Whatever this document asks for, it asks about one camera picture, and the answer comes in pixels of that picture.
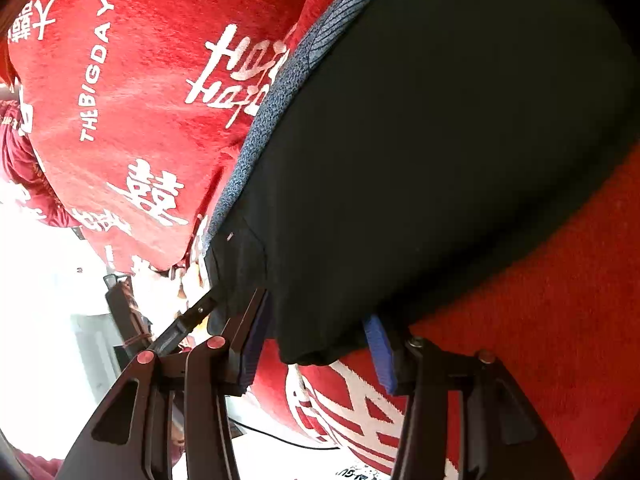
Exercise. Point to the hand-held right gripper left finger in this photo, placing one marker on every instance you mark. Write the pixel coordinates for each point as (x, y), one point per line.
(248, 355)

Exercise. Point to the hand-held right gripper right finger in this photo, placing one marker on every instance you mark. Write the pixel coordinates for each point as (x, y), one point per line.
(381, 355)

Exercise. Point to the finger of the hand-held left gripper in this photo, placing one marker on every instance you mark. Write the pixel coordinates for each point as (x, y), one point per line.
(187, 321)
(127, 312)

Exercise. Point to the black pants with patterned waistband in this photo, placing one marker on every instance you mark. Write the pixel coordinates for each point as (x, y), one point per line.
(425, 160)

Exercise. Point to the dark red printed cushion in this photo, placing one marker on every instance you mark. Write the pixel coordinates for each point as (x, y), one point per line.
(35, 180)

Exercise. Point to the red printed sofa cover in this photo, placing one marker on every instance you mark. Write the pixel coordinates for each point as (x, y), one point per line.
(150, 85)

